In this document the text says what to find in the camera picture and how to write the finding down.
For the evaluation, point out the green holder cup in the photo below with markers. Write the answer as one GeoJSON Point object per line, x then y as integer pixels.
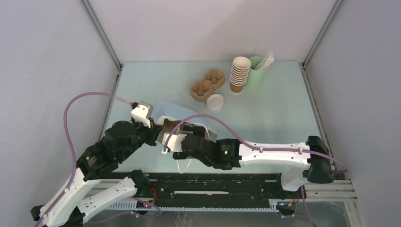
{"type": "Point", "coordinates": [255, 77]}

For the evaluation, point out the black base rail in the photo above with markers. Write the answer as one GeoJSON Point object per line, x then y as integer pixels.
{"type": "Point", "coordinates": [237, 192]}

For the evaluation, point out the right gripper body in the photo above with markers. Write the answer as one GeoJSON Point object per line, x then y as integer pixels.
{"type": "Point", "coordinates": [180, 155]}

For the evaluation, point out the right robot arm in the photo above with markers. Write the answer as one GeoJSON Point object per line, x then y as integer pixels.
{"type": "Point", "coordinates": [308, 161]}

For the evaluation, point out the stack of paper cups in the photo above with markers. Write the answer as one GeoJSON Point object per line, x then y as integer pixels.
{"type": "Point", "coordinates": [239, 73]}

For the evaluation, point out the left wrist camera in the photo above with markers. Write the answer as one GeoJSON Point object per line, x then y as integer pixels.
{"type": "Point", "coordinates": [141, 112]}

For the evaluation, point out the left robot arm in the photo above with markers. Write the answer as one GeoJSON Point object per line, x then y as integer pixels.
{"type": "Point", "coordinates": [71, 207]}

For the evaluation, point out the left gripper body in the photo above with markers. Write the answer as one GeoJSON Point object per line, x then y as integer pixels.
{"type": "Point", "coordinates": [146, 135]}

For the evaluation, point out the white paper bag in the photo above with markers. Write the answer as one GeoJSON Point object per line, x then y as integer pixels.
{"type": "Point", "coordinates": [169, 115]}

